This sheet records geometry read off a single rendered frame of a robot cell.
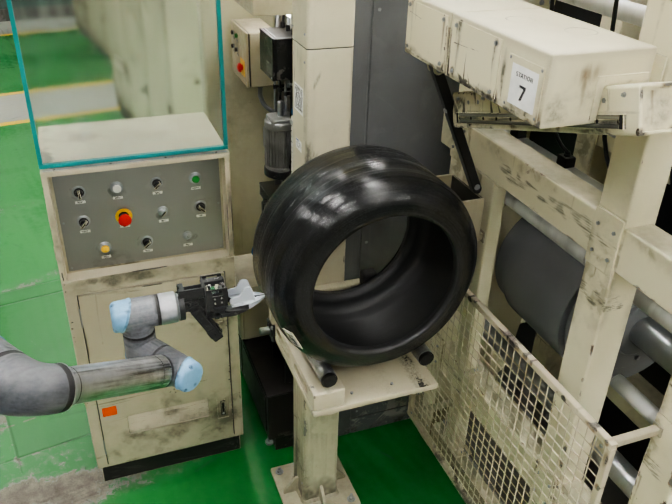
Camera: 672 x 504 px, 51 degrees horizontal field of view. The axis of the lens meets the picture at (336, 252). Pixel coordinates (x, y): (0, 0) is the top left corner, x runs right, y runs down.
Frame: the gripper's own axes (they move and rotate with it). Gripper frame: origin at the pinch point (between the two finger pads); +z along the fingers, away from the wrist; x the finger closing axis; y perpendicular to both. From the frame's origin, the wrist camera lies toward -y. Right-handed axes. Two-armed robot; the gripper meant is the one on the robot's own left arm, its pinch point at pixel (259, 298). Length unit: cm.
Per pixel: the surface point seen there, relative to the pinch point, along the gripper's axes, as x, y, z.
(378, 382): -4.8, -31.7, 31.9
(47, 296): 199, -112, -65
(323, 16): 26, 61, 25
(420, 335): -11.6, -12.5, 39.8
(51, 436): 92, -112, -65
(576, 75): -35, 62, 54
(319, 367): -6.4, -20.3, 13.7
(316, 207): -6.3, 26.4, 12.3
